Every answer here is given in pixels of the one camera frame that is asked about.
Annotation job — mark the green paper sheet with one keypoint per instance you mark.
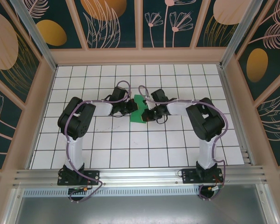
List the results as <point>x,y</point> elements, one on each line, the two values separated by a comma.
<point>136,116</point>

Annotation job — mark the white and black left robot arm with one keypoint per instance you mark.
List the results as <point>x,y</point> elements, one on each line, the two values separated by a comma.
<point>74,151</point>

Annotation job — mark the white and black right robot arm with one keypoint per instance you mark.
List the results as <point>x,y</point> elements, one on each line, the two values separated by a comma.
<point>207,151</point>

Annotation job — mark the grey metal sheet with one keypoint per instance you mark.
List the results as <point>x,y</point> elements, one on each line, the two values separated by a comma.
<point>140,210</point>

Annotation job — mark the yellow power connector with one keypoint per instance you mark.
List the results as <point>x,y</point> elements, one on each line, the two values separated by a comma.
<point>85,188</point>
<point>211,188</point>

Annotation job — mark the aluminium side strut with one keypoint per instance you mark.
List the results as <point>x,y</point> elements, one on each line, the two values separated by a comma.
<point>268,210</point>
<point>12,210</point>

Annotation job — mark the long aluminium base rail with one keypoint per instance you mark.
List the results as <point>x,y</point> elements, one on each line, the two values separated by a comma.
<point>140,175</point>

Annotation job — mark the aluminium side rail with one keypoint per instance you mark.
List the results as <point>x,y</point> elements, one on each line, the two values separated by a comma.
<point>235,116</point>

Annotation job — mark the aluminium corner post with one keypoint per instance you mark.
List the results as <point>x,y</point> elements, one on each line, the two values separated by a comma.
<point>36,37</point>
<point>240,35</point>

